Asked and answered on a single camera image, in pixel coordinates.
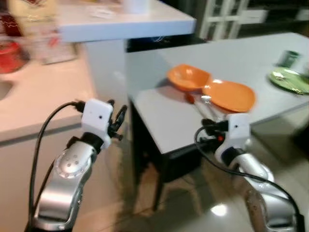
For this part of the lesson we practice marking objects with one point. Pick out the orange plate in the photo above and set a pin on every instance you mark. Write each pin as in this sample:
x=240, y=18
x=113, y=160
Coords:
x=231, y=95

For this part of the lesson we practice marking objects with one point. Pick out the red container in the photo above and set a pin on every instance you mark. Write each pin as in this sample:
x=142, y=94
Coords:
x=9, y=55

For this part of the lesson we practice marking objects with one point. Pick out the orange bowl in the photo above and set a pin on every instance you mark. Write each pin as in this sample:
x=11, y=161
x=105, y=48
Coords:
x=187, y=77

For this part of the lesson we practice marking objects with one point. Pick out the green plate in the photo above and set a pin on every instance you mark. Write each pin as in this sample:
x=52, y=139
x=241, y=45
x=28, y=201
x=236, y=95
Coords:
x=289, y=81

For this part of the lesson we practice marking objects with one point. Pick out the white raised counter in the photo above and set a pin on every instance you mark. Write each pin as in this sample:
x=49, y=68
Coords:
x=125, y=26

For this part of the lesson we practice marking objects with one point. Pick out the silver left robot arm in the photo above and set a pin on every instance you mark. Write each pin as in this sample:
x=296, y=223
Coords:
x=67, y=179

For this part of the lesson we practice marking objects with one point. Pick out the orange spoon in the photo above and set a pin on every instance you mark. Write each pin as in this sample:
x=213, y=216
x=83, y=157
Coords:
x=189, y=98

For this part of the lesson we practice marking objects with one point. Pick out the grey dining table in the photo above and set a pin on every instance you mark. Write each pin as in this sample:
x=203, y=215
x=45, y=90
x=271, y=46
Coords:
x=241, y=53

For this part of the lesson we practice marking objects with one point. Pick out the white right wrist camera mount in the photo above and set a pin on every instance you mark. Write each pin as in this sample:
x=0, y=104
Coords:
x=239, y=130

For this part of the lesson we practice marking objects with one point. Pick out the white glass door cabinet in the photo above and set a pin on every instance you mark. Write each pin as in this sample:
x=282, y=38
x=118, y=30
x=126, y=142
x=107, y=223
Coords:
x=219, y=17

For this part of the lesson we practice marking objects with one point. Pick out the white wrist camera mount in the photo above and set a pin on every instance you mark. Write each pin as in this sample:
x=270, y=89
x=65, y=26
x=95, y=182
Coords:
x=239, y=130
x=96, y=118

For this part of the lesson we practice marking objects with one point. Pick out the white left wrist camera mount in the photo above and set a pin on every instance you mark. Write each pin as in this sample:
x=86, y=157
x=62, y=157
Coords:
x=96, y=118

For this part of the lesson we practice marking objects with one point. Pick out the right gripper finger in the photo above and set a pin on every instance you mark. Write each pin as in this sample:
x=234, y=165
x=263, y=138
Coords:
x=208, y=125

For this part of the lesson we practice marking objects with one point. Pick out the green cup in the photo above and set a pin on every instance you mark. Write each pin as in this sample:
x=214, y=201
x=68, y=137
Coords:
x=288, y=59

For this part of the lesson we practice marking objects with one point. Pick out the printed food package bag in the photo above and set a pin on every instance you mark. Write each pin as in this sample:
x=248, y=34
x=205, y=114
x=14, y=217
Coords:
x=43, y=34

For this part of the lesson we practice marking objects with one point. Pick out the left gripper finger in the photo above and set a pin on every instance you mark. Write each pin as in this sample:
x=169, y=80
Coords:
x=111, y=104
x=121, y=117

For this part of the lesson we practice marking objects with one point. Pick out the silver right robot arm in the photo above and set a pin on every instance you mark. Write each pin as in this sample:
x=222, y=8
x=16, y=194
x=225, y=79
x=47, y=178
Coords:
x=263, y=193

